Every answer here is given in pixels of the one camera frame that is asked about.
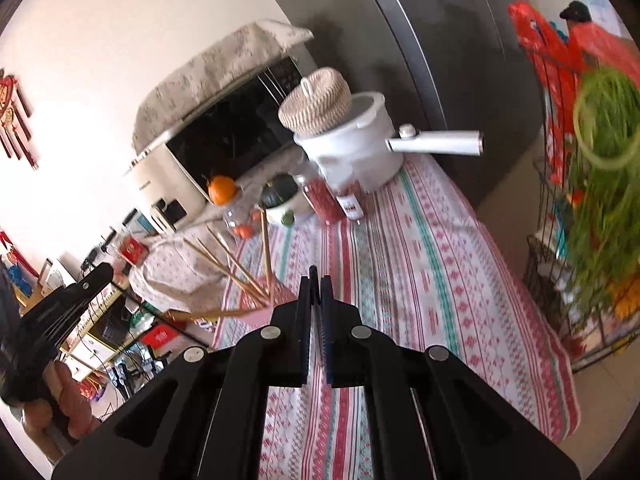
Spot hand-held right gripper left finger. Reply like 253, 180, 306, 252
51, 266, 319, 480

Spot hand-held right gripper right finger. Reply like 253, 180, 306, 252
320, 275, 582, 480

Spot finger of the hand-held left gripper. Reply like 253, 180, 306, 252
19, 262, 116, 362

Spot pink perforated utensil holder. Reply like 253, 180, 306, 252
244, 284, 302, 332

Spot wooden chopstick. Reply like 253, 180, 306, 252
194, 236, 265, 302
260, 209, 275, 295
159, 307, 253, 322
181, 236, 262, 305
206, 226, 271, 298

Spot person's left hand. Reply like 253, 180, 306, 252
24, 359, 104, 449

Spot red and gold box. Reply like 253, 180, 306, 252
118, 237, 149, 267

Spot white bowl with green dot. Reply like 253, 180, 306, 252
260, 194, 314, 227

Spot red carton box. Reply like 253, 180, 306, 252
142, 324, 177, 349

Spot patterned woven tablecloth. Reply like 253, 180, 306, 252
210, 152, 582, 480

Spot red sauce jar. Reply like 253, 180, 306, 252
299, 172, 347, 227
327, 180, 367, 222

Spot floral beige cloth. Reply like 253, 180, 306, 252
129, 232, 237, 332

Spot clear plastic jar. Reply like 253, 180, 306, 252
220, 187, 262, 239

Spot green pumpkin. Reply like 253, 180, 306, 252
258, 173, 300, 210

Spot large orange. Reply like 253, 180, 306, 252
207, 174, 239, 206

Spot white electric pot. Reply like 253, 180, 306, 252
293, 91, 486, 194

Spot white microwave oven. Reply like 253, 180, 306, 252
124, 55, 307, 234

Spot woven basket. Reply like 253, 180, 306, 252
278, 67, 354, 137

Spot floral microwave cover cloth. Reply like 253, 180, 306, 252
132, 18, 315, 157

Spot dark grey refrigerator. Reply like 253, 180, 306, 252
245, 0, 547, 212

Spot green vegetable bundle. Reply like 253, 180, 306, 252
566, 67, 640, 312

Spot red snack packets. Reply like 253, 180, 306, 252
508, 1, 640, 187

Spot red knot wall ornament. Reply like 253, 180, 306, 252
0, 67, 40, 172

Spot black wire rack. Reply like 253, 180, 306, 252
522, 45, 640, 374

